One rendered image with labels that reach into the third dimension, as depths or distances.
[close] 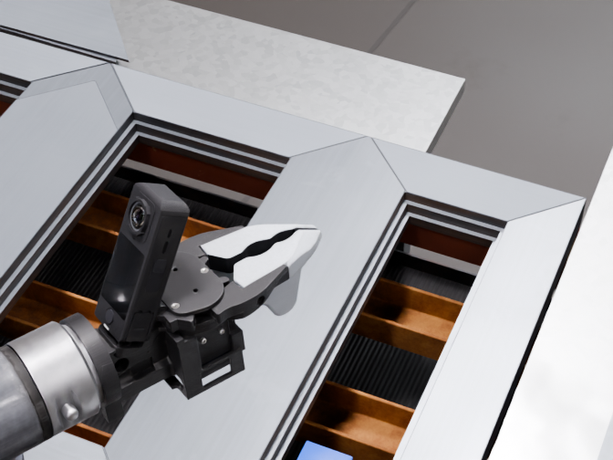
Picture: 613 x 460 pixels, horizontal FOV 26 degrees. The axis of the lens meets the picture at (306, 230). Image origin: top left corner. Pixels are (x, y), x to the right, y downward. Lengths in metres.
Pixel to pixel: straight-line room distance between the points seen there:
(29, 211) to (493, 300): 0.66
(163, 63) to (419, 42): 1.38
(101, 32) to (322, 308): 0.79
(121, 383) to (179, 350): 0.05
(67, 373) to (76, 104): 1.17
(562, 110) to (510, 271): 1.63
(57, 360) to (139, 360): 0.07
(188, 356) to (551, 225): 0.99
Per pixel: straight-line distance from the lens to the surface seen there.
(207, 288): 0.98
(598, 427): 1.45
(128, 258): 0.96
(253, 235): 1.03
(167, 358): 1.01
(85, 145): 2.02
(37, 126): 2.06
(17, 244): 1.89
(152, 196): 0.94
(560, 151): 3.32
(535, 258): 1.85
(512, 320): 1.77
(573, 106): 3.45
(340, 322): 1.77
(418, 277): 2.23
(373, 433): 1.87
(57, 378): 0.95
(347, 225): 1.87
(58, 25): 2.38
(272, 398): 1.67
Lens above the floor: 2.20
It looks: 46 degrees down
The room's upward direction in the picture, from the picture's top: straight up
